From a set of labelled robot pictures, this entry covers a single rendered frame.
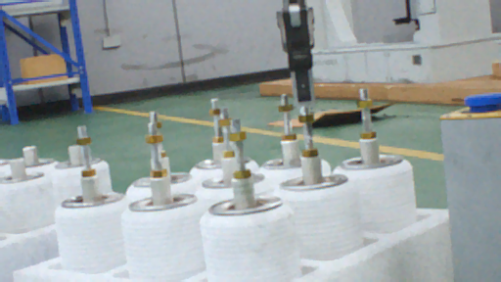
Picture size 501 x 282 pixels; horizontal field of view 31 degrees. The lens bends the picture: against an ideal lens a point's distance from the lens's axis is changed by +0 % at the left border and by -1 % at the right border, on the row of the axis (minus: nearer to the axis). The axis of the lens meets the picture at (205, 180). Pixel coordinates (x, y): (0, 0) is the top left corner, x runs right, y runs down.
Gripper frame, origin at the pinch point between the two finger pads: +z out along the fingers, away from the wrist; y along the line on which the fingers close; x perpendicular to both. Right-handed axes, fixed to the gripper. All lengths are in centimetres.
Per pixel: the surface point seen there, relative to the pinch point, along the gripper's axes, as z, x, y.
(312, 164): 7.8, -0.1, -1.1
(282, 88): 30, 12, 481
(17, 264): 21, 42, 21
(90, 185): 8.0, 25.7, 3.5
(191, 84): 29, 91, 662
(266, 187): 10.7, 5.5, 4.7
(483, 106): 3.1, -17.8, -5.8
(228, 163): 7.6, 9.6, 6.1
